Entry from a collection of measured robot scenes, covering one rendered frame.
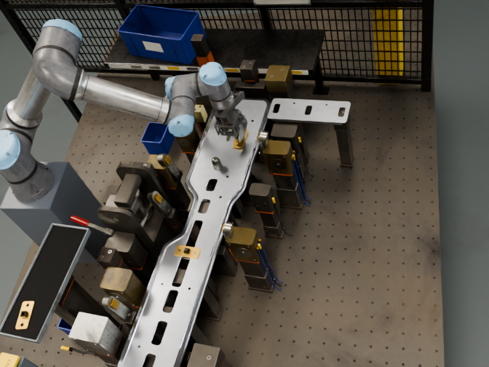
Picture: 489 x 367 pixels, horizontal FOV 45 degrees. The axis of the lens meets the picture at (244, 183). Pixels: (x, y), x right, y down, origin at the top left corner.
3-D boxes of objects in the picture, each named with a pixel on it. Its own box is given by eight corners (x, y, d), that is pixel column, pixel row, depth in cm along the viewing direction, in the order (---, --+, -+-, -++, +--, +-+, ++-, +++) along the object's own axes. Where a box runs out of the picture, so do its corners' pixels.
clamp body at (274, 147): (309, 212, 225) (295, 156, 197) (279, 209, 229) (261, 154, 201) (313, 197, 228) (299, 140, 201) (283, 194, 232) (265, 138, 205)
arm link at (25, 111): (-10, 145, 202) (39, 41, 164) (1, 112, 210) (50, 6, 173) (26, 157, 207) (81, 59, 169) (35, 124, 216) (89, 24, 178)
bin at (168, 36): (190, 65, 238) (180, 40, 227) (128, 54, 250) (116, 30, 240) (208, 36, 245) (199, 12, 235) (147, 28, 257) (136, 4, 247)
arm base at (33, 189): (7, 202, 207) (-8, 186, 200) (22, 167, 216) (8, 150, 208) (46, 202, 203) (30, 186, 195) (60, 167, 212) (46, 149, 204)
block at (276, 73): (300, 143, 245) (284, 81, 216) (281, 141, 248) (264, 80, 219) (303, 127, 249) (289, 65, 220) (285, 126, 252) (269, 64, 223)
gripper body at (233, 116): (217, 136, 203) (207, 113, 193) (224, 116, 207) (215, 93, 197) (239, 137, 200) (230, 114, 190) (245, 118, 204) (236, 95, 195)
